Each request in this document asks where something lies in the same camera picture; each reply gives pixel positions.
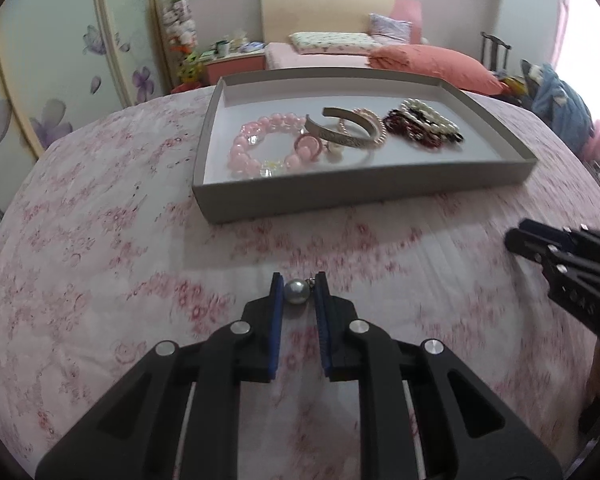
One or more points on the grey cardboard tray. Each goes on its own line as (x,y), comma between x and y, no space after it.
(294,140)

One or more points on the wide silver cuff bangle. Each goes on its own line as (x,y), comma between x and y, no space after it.
(359,128)

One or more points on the coral pink pillow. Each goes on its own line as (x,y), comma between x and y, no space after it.
(454,67)

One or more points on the cream and pink headboard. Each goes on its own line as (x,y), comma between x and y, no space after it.
(281,18)

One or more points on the purple patterned pillow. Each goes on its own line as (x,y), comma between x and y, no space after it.
(385,29)

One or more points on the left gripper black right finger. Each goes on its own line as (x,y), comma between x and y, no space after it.
(355,350)

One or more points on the pink nightstand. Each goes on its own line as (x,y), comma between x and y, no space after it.
(235,63)

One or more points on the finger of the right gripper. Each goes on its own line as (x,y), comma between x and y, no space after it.
(535,235)
(550,257)

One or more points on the blue clothing pile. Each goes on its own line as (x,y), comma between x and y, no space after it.
(558,105)

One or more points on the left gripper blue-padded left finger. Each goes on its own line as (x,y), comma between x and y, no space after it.
(246,350)

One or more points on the white floral pillow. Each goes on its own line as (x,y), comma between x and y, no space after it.
(333,43)

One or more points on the plush toy tower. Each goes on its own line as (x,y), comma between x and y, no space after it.
(179,33)

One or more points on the white mug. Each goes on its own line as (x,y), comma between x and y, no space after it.
(222,48)

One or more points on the dark wooden chair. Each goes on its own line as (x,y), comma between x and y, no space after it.
(494,53)

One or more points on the pink floral bedsheet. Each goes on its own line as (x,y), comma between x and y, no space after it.
(104,253)

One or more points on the floral sliding wardrobe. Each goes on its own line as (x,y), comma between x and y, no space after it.
(64,64)

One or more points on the grey pearl earring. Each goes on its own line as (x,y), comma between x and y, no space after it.
(298,291)

